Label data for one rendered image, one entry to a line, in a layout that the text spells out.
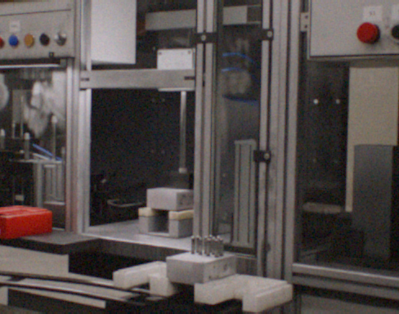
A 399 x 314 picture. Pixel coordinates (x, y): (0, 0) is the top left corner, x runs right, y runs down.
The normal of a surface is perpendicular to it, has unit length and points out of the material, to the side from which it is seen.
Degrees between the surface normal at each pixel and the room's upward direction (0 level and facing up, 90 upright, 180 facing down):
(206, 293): 90
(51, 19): 90
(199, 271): 90
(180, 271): 90
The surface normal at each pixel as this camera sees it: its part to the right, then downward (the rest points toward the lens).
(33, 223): 0.82, 0.04
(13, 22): -0.57, 0.04
